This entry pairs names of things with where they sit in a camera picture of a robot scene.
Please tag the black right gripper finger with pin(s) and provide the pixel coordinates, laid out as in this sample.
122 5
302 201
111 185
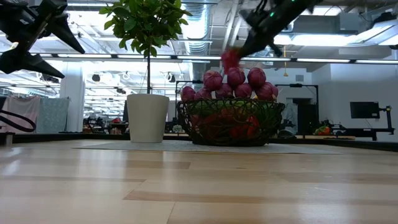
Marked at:
253 43
275 47

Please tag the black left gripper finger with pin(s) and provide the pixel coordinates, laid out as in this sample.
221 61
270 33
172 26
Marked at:
25 62
65 29

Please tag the green lime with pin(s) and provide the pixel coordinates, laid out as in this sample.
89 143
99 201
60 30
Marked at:
269 112

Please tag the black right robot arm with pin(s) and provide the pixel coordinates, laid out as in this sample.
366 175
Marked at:
298 4

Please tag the distant produce pile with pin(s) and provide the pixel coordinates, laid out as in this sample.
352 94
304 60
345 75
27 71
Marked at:
322 130

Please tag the pink hanging cloth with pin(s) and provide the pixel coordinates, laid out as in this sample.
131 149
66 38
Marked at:
21 112

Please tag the long ceiling light strip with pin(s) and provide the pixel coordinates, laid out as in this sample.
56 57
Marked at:
323 60

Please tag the blue-grey hanging cloth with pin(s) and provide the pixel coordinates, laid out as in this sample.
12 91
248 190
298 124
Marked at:
54 115

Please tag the green leafy potted plant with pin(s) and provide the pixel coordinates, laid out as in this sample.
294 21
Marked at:
146 21

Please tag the cluttered distant workbench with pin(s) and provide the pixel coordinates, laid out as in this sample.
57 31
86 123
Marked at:
105 127

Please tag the black flat monitor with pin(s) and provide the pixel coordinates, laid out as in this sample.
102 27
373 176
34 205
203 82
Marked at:
365 109

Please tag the small pale round object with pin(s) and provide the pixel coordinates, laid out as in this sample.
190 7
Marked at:
177 128

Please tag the white plant pot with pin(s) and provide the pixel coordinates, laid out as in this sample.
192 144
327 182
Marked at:
147 118

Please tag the grey table mat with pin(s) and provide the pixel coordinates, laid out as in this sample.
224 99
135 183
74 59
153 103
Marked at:
124 146

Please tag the grey wall vent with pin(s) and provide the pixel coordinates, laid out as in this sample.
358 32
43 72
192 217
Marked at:
299 77

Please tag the corrugated silver duct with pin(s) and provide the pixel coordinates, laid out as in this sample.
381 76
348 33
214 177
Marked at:
199 31

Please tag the black aluminium table frame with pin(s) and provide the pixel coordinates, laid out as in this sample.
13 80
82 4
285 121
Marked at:
62 137

